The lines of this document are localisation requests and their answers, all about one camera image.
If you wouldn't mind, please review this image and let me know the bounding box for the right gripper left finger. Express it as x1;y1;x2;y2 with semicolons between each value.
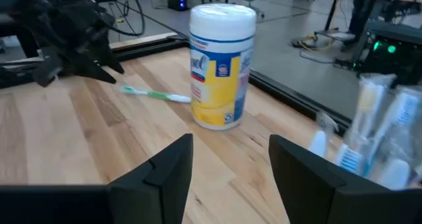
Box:
0;134;194;224

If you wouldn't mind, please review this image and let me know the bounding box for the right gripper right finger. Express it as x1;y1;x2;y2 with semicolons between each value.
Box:
268;134;422;224

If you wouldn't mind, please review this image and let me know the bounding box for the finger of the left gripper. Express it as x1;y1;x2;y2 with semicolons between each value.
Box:
65;61;117;85
94;36;125;75

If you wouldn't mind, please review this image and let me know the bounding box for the teal toothbrush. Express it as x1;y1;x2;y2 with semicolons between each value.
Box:
334;143;363;175

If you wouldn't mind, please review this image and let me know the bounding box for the blue toothbrush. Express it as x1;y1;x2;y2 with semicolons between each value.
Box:
365;85;422;185

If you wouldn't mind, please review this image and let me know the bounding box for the clear acrylic organizer box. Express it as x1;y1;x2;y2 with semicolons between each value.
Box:
306;110;422;190

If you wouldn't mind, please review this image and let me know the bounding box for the Lysol wipes canister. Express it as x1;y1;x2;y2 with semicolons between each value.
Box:
189;3;257;131

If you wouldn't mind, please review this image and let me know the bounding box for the black box with green lights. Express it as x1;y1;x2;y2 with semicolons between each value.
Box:
353;21;422;85

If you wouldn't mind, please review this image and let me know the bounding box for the person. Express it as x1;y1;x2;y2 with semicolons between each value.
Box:
347;0;380;43

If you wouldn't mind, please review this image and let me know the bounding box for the black left wrist camera cable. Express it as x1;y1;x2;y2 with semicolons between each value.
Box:
110;0;146;38

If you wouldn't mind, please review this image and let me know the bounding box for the yellow floor cable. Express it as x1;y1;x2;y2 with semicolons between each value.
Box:
291;32;336;53

